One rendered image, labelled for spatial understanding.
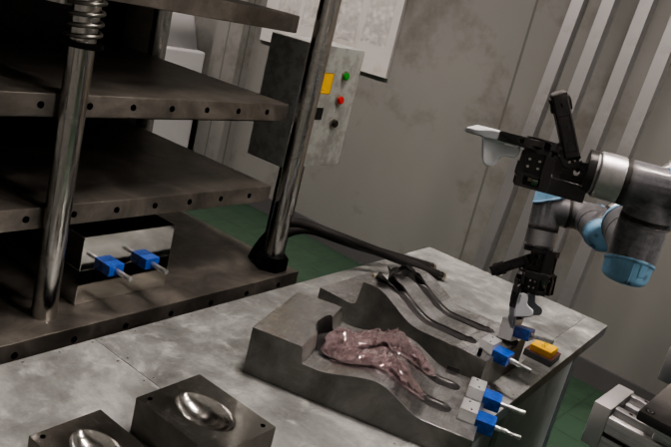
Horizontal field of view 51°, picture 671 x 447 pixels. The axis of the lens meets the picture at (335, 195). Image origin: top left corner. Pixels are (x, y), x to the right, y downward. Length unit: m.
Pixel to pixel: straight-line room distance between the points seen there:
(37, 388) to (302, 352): 0.51
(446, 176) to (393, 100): 0.62
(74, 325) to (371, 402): 0.68
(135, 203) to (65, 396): 0.55
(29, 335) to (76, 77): 0.55
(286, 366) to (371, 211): 3.23
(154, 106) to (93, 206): 0.27
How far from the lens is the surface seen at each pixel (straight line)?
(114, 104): 1.67
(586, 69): 3.63
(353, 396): 1.51
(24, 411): 1.41
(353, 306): 1.90
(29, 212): 1.64
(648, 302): 3.95
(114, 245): 1.79
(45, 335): 1.67
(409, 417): 1.50
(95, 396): 1.45
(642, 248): 1.20
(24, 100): 1.55
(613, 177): 1.17
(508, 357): 1.77
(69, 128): 1.57
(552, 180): 1.18
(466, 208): 4.30
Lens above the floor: 1.59
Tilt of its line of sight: 15 degrees down
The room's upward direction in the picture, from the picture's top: 14 degrees clockwise
